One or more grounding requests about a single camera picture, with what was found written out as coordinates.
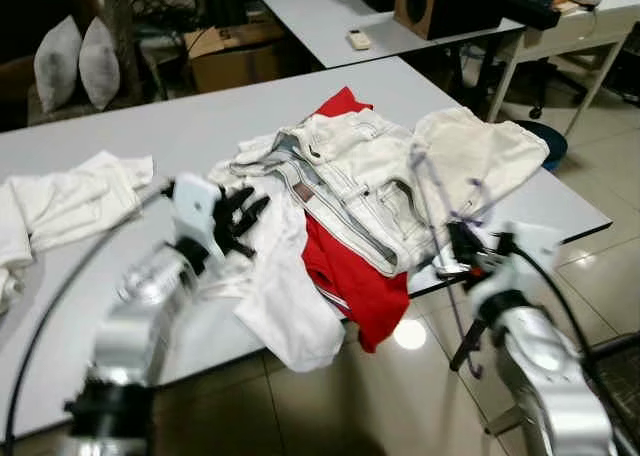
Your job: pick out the white printed T-shirt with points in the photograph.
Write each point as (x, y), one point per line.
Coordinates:
(490, 156)

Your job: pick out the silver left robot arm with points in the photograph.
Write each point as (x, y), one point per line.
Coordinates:
(140, 316)

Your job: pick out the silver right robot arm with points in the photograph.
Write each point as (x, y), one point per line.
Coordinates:
(540, 356)

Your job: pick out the white plain T-shirt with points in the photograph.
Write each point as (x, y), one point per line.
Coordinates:
(70, 201)
(285, 306)

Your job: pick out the cream jeans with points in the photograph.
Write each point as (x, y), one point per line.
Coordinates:
(340, 166)

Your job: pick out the red T-shirt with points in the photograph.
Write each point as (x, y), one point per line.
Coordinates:
(360, 286)

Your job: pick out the dark blue round stool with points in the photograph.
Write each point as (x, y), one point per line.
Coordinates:
(548, 144)

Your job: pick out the cardboard box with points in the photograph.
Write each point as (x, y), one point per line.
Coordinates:
(235, 61)

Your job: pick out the grey pillow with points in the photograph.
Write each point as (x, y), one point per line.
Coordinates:
(99, 64)
(57, 66)

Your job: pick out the grey table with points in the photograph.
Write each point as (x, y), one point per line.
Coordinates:
(330, 21)

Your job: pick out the white remote control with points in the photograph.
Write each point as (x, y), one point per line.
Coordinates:
(359, 39)

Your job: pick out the black desk device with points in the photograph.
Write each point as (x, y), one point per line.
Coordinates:
(530, 11)

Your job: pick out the wooden speaker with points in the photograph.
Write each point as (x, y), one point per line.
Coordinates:
(415, 6)

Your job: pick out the white desk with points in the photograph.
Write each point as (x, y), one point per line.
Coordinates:
(590, 21)

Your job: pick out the dark brown sofa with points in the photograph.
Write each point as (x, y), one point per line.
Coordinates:
(20, 26)

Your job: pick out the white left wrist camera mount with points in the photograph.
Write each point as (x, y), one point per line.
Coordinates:
(195, 211)

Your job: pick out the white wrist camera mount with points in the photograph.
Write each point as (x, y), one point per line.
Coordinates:
(530, 251)
(195, 211)

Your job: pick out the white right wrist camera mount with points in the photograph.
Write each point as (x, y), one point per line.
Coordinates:
(530, 251)

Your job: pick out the brown wooden post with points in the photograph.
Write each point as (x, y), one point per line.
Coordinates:
(122, 21)

